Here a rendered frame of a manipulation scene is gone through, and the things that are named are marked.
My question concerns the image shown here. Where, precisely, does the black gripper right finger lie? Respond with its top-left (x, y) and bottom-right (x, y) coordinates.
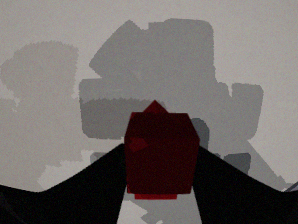
top-left (193, 145), bottom-right (298, 224)

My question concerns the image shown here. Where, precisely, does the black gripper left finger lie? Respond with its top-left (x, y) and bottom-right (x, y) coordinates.
top-left (0, 143), bottom-right (128, 224)

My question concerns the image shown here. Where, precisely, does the dark red cube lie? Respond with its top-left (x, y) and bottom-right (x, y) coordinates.
top-left (134, 194), bottom-right (178, 200)
top-left (124, 112), bottom-right (200, 194)
top-left (142, 101), bottom-right (168, 113)

